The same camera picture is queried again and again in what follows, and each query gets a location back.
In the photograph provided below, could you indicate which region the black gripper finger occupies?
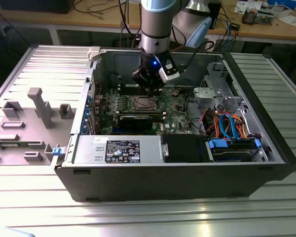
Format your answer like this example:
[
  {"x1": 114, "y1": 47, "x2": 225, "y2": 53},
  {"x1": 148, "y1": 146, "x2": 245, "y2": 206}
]
[
  {"x1": 132, "y1": 70, "x2": 155, "y2": 97},
  {"x1": 154, "y1": 76, "x2": 165, "y2": 97}
]

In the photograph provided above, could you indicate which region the green motherboard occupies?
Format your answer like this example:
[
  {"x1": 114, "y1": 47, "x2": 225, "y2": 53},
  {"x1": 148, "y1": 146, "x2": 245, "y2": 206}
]
[{"x1": 93, "y1": 85, "x2": 197, "y2": 136}]

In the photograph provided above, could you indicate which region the black graphics card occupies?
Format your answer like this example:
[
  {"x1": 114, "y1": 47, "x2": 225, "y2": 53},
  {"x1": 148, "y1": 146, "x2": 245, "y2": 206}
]
[{"x1": 117, "y1": 114, "x2": 154, "y2": 132}]

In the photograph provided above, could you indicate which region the pale grey case latch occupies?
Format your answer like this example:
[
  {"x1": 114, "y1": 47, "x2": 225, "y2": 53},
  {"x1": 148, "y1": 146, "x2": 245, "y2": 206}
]
[{"x1": 87, "y1": 46, "x2": 101, "y2": 63}]

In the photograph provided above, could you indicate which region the black plastic box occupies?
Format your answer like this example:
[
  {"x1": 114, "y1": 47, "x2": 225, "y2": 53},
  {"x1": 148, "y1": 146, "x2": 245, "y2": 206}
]
[{"x1": 160, "y1": 134, "x2": 211, "y2": 163}]

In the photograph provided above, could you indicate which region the metal disk bay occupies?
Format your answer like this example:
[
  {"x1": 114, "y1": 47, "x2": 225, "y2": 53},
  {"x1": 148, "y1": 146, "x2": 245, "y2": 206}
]
[{"x1": 192, "y1": 61, "x2": 251, "y2": 118}]

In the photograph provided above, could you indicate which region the blue disk carrier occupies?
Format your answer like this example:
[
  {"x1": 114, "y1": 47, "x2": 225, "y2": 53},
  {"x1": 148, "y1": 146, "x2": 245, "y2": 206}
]
[{"x1": 207, "y1": 138, "x2": 262, "y2": 162}]

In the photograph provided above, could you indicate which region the black upright box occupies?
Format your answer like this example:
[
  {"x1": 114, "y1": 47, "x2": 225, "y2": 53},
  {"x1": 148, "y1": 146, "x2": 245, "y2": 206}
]
[{"x1": 211, "y1": 0, "x2": 223, "y2": 30}]

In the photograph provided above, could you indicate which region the silver power supply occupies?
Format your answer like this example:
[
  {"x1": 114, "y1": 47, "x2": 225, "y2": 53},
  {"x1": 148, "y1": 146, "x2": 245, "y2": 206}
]
[{"x1": 73, "y1": 134, "x2": 163, "y2": 165}]

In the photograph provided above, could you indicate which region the wooden desk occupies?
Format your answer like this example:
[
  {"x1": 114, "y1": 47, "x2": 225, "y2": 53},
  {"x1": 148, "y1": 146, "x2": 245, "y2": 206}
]
[{"x1": 0, "y1": 0, "x2": 296, "y2": 47}]

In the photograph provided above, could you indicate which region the black PC case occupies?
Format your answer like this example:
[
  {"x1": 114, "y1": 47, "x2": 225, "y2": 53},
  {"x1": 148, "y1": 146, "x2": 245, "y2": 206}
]
[{"x1": 50, "y1": 45, "x2": 296, "y2": 203}]

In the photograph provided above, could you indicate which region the black hard disk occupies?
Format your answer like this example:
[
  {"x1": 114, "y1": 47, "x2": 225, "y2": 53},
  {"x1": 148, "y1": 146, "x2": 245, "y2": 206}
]
[{"x1": 211, "y1": 145, "x2": 254, "y2": 163}]

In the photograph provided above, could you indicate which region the white paper sheet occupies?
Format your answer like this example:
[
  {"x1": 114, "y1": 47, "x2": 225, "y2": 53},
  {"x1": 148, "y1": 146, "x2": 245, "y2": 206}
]
[
  {"x1": 277, "y1": 13, "x2": 296, "y2": 27},
  {"x1": 233, "y1": 0, "x2": 254, "y2": 13}
]

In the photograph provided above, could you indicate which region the metal heat sink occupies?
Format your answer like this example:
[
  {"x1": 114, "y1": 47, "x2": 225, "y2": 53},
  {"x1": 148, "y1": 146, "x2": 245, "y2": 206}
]
[{"x1": 241, "y1": 6, "x2": 259, "y2": 25}]

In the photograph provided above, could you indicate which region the grey circuit module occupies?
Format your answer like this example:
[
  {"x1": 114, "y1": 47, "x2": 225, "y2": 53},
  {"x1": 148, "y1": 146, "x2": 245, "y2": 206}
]
[{"x1": 257, "y1": 7, "x2": 274, "y2": 26}]

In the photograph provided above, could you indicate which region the large black box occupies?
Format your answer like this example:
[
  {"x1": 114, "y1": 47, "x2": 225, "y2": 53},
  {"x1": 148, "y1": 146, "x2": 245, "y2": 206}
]
[{"x1": 0, "y1": 0, "x2": 74, "y2": 15}]

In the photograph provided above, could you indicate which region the grey parts rack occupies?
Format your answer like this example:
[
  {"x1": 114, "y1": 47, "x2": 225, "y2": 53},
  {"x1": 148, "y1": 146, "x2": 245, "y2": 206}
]
[{"x1": 0, "y1": 87, "x2": 77, "y2": 166}]

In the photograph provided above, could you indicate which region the pale blue teach pendant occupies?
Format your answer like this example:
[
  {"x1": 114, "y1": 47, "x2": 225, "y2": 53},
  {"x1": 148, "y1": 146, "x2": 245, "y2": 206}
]
[{"x1": 4, "y1": 226, "x2": 37, "y2": 237}]

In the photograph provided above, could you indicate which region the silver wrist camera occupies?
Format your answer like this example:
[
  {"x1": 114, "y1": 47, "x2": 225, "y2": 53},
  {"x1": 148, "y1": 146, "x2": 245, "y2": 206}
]
[{"x1": 157, "y1": 55, "x2": 180, "y2": 84}]

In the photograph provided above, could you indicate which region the hanging usb cable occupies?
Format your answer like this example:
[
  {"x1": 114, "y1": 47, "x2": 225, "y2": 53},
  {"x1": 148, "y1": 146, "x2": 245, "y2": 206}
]
[
  {"x1": 124, "y1": 0, "x2": 142, "y2": 47},
  {"x1": 117, "y1": 0, "x2": 134, "y2": 37}
]

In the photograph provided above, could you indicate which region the thick black cable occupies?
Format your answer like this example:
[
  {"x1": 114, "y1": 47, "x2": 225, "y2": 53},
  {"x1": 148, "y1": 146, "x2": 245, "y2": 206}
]
[{"x1": 185, "y1": 92, "x2": 209, "y2": 136}]

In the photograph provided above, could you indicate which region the black camera cable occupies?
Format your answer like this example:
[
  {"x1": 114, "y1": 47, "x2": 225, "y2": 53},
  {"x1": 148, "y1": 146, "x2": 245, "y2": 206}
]
[{"x1": 179, "y1": 39, "x2": 215, "y2": 74}]

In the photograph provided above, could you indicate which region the red wire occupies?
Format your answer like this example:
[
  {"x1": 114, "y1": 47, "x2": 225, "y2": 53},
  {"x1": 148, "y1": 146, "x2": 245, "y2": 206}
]
[{"x1": 199, "y1": 108, "x2": 214, "y2": 129}]

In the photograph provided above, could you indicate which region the orange wire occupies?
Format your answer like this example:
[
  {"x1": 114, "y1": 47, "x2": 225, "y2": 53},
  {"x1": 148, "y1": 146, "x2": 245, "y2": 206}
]
[
  {"x1": 211, "y1": 111, "x2": 222, "y2": 136},
  {"x1": 230, "y1": 112, "x2": 249, "y2": 139}
]

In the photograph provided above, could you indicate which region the blue flat wire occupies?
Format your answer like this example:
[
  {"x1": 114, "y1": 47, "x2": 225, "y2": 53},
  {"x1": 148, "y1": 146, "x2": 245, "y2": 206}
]
[
  {"x1": 226, "y1": 113, "x2": 240, "y2": 141},
  {"x1": 218, "y1": 112, "x2": 231, "y2": 139}
]

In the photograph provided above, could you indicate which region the blue network cable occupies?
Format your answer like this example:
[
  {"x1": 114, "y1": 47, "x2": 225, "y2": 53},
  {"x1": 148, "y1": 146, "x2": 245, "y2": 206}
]
[{"x1": 222, "y1": 18, "x2": 232, "y2": 46}]

